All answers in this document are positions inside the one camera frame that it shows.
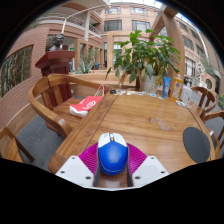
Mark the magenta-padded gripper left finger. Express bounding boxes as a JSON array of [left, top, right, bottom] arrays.
[[54, 142, 102, 188]]

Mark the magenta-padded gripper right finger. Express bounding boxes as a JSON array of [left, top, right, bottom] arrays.
[[125, 143, 170, 188]]

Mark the blue and white computer mouse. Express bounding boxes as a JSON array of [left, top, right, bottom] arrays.
[[97, 132, 129, 177]]

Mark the dark grey round mouse pad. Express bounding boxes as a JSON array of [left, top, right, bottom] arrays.
[[182, 126, 212, 164]]

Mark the red and white bag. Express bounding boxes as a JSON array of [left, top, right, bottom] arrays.
[[69, 95, 104, 118]]

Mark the black notebook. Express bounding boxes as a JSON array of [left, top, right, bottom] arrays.
[[208, 129, 218, 150]]

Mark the wooden armchair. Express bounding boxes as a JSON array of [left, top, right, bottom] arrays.
[[118, 72, 141, 91], [199, 109, 224, 160], [27, 73, 110, 139], [0, 126, 36, 164], [189, 86, 218, 118]]

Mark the blue squeeze tube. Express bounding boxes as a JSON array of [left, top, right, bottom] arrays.
[[162, 75, 172, 100]]

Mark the yellow flowering plant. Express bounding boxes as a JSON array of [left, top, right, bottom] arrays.
[[216, 93, 224, 108]]

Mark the spiky green agave plant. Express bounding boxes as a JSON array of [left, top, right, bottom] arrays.
[[74, 54, 96, 75]]

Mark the white sculpture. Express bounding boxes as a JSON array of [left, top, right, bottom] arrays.
[[198, 61, 209, 81]]

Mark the green potted plant white pot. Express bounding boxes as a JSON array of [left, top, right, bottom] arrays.
[[105, 29, 182, 94]]

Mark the dark bust statue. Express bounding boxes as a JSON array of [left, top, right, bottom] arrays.
[[48, 33, 65, 52]]

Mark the dark red wooden pedestal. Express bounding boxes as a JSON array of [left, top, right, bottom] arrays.
[[34, 50, 76, 111]]

